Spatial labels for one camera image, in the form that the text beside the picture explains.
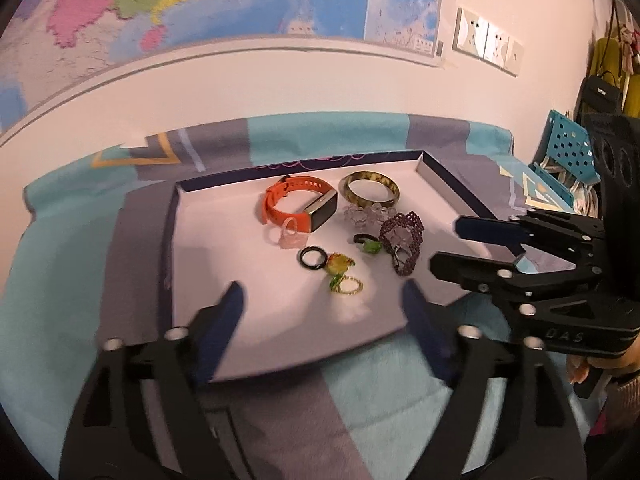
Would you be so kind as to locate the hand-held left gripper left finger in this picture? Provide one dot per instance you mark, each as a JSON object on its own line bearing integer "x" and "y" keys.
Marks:
{"x": 225, "y": 320}

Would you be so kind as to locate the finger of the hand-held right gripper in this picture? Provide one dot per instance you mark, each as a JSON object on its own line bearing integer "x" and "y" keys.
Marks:
{"x": 470, "y": 269}
{"x": 487, "y": 229}

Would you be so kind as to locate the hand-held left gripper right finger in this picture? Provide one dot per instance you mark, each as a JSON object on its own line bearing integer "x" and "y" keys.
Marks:
{"x": 425, "y": 330}

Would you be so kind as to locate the white tray with dark rim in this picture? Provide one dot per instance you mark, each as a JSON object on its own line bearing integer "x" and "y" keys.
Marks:
{"x": 225, "y": 240}

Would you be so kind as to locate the person's right forearm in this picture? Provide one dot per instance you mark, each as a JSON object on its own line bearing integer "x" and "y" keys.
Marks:
{"x": 625, "y": 395}

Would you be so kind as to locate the person's right hand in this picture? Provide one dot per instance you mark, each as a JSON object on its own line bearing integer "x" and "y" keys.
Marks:
{"x": 627, "y": 357}

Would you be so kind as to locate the blue perforated plastic basket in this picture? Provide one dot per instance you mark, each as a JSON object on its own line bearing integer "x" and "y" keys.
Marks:
{"x": 567, "y": 145}

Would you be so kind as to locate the tortoiseshell bangle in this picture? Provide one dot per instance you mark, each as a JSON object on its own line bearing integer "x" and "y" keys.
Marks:
{"x": 370, "y": 176}

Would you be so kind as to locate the black handbag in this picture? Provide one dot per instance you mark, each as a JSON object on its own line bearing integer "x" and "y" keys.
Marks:
{"x": 602, "y": 95}

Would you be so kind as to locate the orange smart band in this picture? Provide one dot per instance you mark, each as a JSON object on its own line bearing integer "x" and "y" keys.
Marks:
{"x": 300, "y": 182}

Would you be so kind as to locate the pink hanging ornament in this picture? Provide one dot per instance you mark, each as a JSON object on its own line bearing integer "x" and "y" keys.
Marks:
{"x": 629, "y": 45}

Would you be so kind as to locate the colourful wall map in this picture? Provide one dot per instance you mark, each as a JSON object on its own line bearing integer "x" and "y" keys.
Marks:
{"x": 200, "y": 0}

